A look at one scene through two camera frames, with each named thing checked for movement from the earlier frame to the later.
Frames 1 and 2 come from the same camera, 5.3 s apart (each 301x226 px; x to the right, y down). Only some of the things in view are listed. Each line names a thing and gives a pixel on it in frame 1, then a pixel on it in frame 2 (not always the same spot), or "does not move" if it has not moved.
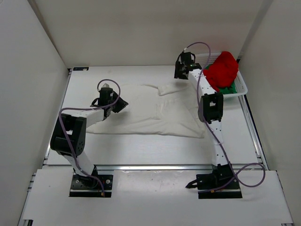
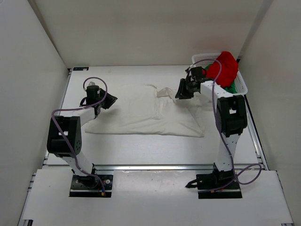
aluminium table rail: [154, 167] does not move
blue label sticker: [84, 68] does not move
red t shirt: [222, 72] does not move
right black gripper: [179, 75] -> [183, 94]
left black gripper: [121, 103] -> [110, 100]
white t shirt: [170, 109] does not move
